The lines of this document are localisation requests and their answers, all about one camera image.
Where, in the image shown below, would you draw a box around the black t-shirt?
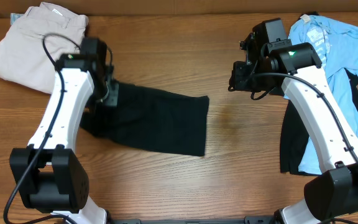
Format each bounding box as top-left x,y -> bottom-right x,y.
80,83 -> 209,156

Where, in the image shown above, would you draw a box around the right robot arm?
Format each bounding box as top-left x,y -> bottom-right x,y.
228,18 -> 358,224

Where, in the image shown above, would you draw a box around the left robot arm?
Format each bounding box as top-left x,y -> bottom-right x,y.
3,37 -> 119,224

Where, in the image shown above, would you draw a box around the black garment under pile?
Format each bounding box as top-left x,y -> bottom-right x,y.
272,11 -> 358,177

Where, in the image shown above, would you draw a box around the light blue printed t-shirt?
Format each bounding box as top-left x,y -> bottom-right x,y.
283,14 -> 358,175

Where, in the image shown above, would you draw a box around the folded beige trousers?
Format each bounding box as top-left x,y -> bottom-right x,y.
0,2 -> 88,94

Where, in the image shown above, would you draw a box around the light blue folded cloth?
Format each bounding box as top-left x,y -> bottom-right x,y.
10,13 -> 24,25

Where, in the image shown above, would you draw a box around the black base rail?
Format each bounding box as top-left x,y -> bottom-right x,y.
108,215 -> 280,224

